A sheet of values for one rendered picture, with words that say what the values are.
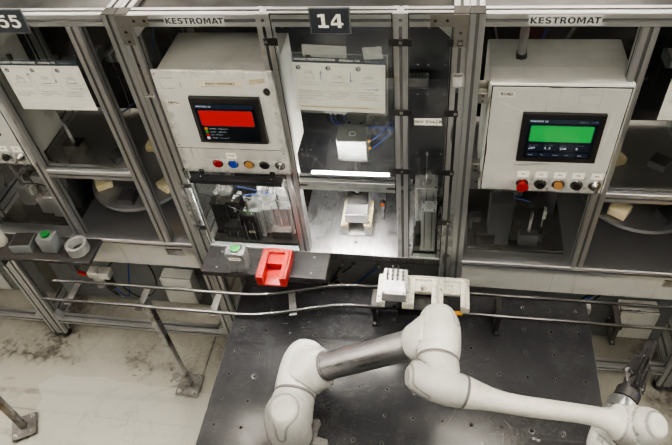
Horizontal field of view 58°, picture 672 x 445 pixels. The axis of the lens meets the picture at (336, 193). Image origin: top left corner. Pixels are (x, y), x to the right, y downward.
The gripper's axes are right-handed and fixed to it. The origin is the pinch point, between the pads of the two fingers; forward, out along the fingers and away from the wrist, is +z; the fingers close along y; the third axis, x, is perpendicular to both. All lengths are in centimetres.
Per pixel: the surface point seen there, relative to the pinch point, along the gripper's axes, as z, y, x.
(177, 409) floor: -101, -16, -199
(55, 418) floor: -142, -46, -238
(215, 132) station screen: -32, -129, -95
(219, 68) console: -22, -147, -82
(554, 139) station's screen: 24, -71, -14
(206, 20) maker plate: -21, -162, -70
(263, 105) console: -19, -129, -77
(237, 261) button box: -48, -78, -124
